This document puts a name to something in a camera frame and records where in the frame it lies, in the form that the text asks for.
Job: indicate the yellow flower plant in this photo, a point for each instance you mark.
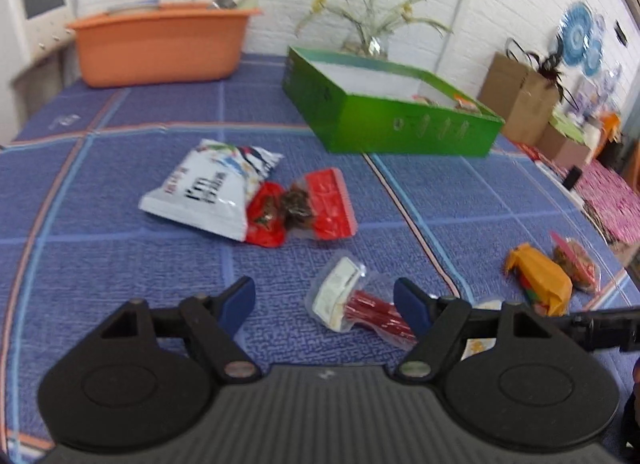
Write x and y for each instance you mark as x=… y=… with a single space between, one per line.
x=370 y=26

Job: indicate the blue checked cloth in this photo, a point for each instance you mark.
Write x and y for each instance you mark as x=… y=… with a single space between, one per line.
x=125 y=269

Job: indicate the printed bowl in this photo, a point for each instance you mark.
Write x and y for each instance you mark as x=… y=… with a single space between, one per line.
x=135 y=5

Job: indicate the red sausage stick packet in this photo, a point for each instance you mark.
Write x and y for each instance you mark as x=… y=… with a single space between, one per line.
x=340 y=294

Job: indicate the pink patterned cloth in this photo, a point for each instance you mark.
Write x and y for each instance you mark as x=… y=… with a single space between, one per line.
x=610 y=199

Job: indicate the blue wall decoration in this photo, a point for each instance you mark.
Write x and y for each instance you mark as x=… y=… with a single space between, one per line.
x=575 y=36

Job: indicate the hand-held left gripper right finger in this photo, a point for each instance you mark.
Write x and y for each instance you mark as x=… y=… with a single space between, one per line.
x=412 y=309

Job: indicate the orange plastic basin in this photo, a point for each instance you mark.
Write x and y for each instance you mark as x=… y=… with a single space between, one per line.
x=160 y=49

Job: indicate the small cardboard box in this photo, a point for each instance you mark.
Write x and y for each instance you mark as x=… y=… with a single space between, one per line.
x=562 y=146

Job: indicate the small white yellow packet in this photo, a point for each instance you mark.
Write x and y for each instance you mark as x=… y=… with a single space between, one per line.
x=477 y=346

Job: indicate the brown paper bag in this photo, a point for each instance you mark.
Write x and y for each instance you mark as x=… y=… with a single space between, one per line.
x=505 y=89

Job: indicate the clear packet with dark snack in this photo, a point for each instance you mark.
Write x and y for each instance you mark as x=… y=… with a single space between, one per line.
x=327 y=204

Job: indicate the glass vase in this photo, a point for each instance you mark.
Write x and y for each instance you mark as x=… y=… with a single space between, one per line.
x=372 y=46

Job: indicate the pink edged nut packet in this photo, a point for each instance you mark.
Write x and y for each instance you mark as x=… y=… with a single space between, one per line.
x=575 y=261

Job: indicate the pale green soap block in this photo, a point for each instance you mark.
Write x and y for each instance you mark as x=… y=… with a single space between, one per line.
x=246 y=1

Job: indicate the black dried plant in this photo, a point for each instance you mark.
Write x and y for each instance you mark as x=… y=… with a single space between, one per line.
x=550 y=69

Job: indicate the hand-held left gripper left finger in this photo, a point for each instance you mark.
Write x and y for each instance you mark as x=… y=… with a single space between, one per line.
x=237 y=306

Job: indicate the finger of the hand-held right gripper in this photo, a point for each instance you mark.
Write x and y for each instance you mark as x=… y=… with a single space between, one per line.
x=600 y=326

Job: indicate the small black object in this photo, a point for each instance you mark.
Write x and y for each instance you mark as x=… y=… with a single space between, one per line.
x=573 y=177

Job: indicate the orange snack packet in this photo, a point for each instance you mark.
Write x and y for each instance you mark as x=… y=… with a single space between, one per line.
x=542 y=276

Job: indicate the green cardboard box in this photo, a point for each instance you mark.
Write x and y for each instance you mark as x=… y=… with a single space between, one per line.
x=380 y=124

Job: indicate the white snack packet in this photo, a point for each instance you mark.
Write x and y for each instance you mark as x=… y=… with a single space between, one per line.
x=210 y=194

